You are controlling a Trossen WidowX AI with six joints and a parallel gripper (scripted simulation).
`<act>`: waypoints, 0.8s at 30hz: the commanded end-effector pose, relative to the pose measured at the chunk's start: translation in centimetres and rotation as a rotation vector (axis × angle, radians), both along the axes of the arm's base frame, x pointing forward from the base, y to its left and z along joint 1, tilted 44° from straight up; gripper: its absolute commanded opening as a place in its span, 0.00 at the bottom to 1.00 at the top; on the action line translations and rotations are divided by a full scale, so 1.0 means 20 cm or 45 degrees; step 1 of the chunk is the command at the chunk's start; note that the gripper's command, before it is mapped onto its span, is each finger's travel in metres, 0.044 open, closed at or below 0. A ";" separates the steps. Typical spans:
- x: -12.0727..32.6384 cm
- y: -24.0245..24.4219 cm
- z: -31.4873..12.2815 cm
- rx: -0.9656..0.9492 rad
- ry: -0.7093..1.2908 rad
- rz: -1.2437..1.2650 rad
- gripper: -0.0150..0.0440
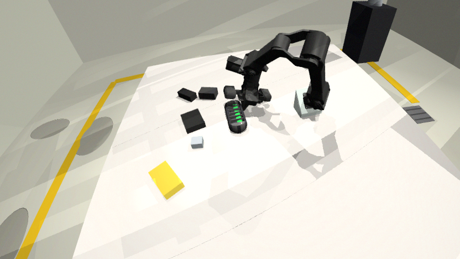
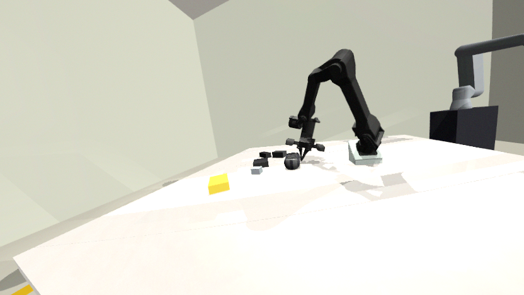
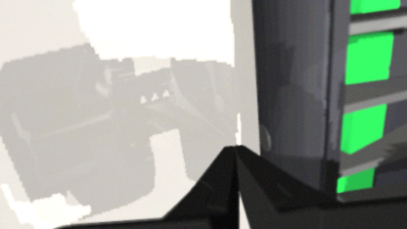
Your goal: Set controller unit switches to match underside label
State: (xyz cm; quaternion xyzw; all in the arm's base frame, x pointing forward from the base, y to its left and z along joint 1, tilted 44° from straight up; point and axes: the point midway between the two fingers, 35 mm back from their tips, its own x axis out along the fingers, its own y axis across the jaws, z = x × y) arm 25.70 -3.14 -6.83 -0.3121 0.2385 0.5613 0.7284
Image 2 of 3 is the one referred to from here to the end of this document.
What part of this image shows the yellow rectangular block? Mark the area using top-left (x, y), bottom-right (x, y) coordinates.
top-left (208, 173), bottom-right (230, 194)

